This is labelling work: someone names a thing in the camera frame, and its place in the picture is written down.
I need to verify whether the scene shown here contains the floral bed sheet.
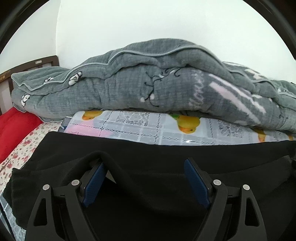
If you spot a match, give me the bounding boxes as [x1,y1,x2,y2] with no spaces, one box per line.
[0,121,61,193]

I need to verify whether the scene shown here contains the grey quilted comforter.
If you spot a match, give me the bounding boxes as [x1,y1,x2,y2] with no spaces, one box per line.
[10,39,296,134]

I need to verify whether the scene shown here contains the black pants with white stripe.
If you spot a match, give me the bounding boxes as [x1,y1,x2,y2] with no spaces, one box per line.
[3,132,295,240]

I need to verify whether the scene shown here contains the dark wooden headboard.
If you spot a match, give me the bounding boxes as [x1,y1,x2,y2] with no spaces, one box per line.
[1,56,66,121]

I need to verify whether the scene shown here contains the red pillow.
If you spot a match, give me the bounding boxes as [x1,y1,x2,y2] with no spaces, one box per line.
[0,108,43,163]

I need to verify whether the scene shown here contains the fruit print plastic table cover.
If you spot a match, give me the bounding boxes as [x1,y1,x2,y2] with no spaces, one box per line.
[0,110,295,241]

